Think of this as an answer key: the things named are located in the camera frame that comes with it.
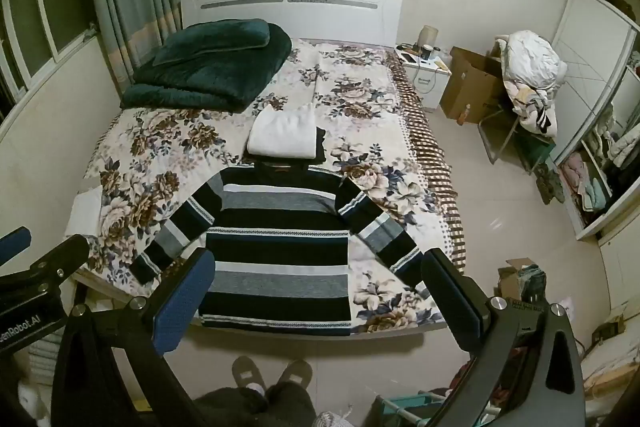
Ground black grey white striped sweater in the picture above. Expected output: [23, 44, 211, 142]
[131, 162, 435, 338]

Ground white quilted jacket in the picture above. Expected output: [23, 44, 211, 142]
[501, 29, 568, 90]

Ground white radiator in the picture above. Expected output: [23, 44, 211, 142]
[27, 339, 63, 388]

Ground patterned slippers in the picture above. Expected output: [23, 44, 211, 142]
[536, 167, 566, 205]

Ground folded pastel clothes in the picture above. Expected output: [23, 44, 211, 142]
[560, 152, 613, 212]

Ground person's left slipper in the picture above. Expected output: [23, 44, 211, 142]
[232, 356, 268, 400]

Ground pile of mixed clothes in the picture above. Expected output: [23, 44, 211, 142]
[505, 79, 559, 138]

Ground white nightstand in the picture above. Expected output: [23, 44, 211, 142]
[395, 44, 453, 112]

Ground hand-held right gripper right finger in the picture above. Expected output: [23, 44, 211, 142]
[420, 248, 586, 427]

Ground white bed with headboard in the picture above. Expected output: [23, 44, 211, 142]
[75, 0, 468, 343]

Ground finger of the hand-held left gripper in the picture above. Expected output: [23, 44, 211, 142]
[0, 234, 104, 293]
[0, 227, 32, 262]

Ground teal rack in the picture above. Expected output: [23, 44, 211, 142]
[372, 389, 453, 427]

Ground floral blanket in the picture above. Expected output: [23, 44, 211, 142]
[82, 38, 468, 333]

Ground white wardrobe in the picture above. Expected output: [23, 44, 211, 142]
[550, 0, 640, 243]

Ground small open cardboard box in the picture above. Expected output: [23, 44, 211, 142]
[497, 258, 546, 303]

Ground dark green folded blanket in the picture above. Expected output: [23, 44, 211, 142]
[120, 24, 293, 112]

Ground dark green pillow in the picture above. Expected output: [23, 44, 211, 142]
[151, 18, 272, 68]

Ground metal frame chair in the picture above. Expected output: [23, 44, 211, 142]
[477, 102, 556, 172]

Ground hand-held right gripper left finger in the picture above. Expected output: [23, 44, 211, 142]
[50, 248, 217, 427]

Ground white folded garment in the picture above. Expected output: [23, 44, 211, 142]
[247, 103, 317, 159]

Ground person's right slipper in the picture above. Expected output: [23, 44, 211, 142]
[277, 359, 313, 395]

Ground person's dark trousers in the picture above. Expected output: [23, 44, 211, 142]
[192, 384, 316, 427]

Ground person's slipper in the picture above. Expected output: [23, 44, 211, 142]
[232, 356, 268, 400]
[277, 359, 313, 395]

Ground hanging light jacket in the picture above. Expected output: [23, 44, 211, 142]
[602, 117, 640, 168]

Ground large cardboard box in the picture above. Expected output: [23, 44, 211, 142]
[440, 46, 508, 125]

